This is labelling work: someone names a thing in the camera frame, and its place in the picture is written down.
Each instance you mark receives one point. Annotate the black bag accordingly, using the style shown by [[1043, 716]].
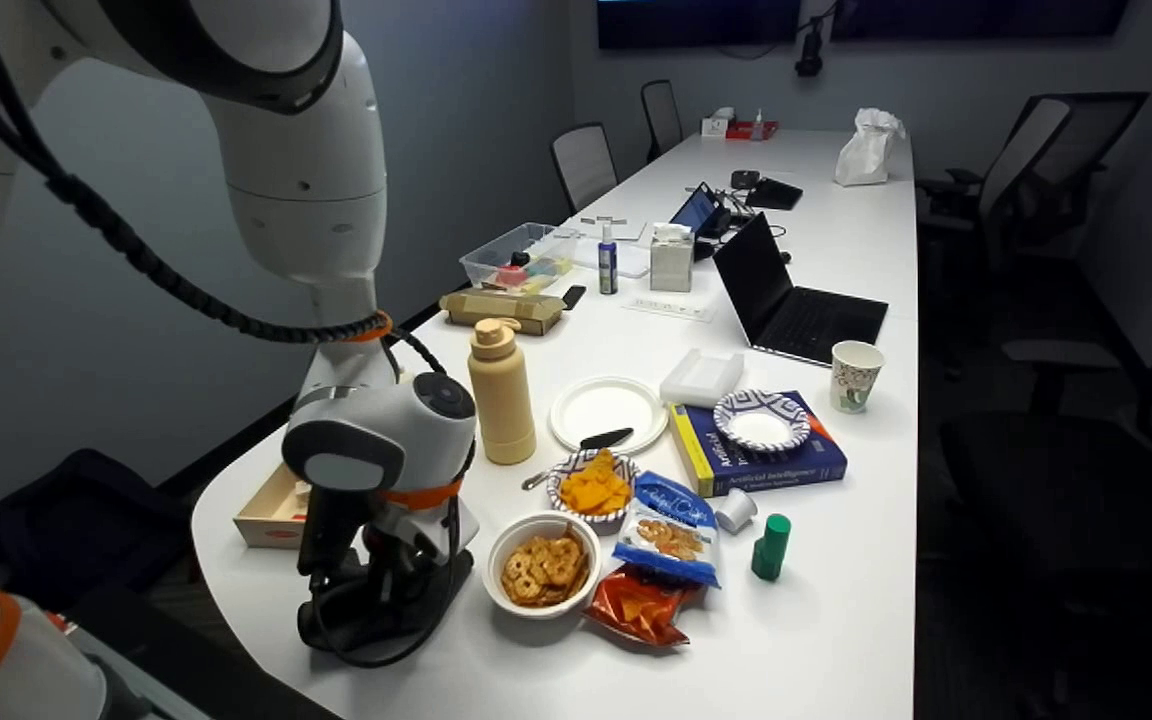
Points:
[[69, 527]]

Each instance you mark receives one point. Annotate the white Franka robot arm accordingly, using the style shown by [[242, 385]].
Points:
[[310, 173]]

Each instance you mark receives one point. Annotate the blue screen tablet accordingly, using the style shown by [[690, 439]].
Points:
[[698, 210]]

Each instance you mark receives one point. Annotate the white plastic bag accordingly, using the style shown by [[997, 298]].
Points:
[[869, 149]]

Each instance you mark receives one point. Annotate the tan water bottle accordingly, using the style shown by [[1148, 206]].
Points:
[[504, 402]]

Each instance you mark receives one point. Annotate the white paper plate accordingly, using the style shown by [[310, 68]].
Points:
[[597, 405]]

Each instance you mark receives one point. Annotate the white bowl of pretzels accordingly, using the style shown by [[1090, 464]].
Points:
[[542, 611]]

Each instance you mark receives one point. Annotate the black knife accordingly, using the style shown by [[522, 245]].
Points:
[[606, 439]]

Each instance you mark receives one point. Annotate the small spray bottle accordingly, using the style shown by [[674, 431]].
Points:
[[610, 265]]

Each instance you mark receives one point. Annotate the grey office chair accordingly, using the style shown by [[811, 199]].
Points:
[[585, 161], [662, 113]]

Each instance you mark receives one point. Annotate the clear plastic bin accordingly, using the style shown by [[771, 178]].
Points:
[[509, 250]]

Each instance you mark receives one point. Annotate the white tissue box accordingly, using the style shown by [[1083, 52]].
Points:
[[668, 263]]

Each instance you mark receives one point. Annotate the metal spoon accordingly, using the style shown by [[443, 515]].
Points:
[[537, 476]]

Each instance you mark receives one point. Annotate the paper cup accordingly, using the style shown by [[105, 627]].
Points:
[[858, 376]]

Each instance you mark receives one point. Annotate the small bowl of orange chips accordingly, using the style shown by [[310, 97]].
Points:
[[597, 486]]

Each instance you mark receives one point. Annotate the small white box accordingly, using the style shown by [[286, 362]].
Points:
[[719, 127]]

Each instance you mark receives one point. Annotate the white plastic container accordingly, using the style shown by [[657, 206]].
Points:
[[702, 376]]

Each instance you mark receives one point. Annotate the blue snack bag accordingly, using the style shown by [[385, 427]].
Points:
[[664, 533]]

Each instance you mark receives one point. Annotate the wide wall monitor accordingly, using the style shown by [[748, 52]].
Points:
[[698, 20]]

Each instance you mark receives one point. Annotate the wooden tray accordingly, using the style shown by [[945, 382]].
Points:
[[269, 515]]

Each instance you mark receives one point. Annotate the small silver wrapper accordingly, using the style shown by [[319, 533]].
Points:
[[734, 510]]

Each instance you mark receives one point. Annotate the red box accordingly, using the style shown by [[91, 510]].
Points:
[[748, 129]]

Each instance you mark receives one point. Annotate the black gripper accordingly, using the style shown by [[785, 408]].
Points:
[[420, 561]]

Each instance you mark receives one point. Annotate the black case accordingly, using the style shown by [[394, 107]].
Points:
[[779, 193]]

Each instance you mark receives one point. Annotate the black laptop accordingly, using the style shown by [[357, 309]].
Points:
[[811, 322]]

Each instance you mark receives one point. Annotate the small black phone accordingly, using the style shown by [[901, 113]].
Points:
[[572, 298]]

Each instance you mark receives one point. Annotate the orange chip bag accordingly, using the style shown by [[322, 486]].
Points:
[[639, 604]]

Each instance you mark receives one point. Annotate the green small bottle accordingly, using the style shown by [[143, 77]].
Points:
[[773, 548]]

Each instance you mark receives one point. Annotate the blue patterned paper bowl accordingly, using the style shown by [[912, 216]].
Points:
[[763, 427]]

